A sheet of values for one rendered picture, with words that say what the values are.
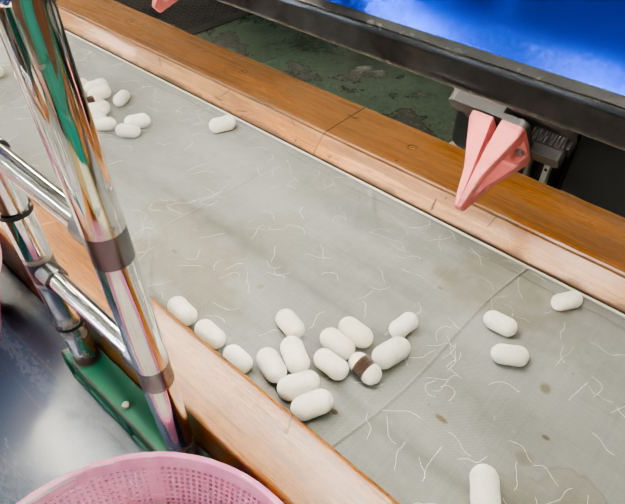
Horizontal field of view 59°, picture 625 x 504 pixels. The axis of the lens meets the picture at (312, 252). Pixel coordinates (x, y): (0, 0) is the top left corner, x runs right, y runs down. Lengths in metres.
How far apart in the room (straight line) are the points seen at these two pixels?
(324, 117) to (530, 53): 0.55
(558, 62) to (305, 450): 0.32
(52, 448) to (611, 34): 0.53
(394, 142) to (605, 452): 0.43
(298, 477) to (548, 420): 0.22
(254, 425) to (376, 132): 0.44
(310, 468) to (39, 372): 0.33
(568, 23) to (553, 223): 0.43
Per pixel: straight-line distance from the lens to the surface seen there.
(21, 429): 0.61
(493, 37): 0.25
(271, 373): 0.48
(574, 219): 0.67
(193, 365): 0.49
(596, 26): 0.24
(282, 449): 0.44
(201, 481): 0.45
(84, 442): 0.58
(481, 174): 0.48
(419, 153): 0.71
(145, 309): 0.34
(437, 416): 0.49
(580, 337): 0.58
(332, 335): 0.50
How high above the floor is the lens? 1.16
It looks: 44 degrees down
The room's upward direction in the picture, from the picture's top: straight up
